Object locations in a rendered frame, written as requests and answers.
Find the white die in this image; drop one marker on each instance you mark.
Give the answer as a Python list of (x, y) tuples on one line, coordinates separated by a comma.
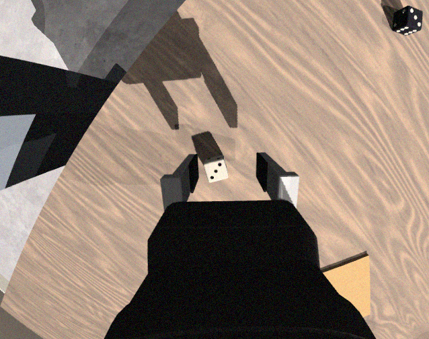
[(216, 168)]

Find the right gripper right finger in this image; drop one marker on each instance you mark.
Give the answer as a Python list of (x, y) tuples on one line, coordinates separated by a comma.
[(279, 184)]

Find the tan square mat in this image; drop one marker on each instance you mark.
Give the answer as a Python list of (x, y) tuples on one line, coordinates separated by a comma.
[(351, 280)]

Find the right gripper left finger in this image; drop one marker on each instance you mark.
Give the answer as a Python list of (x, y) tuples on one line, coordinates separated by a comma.
[(176, 187)]

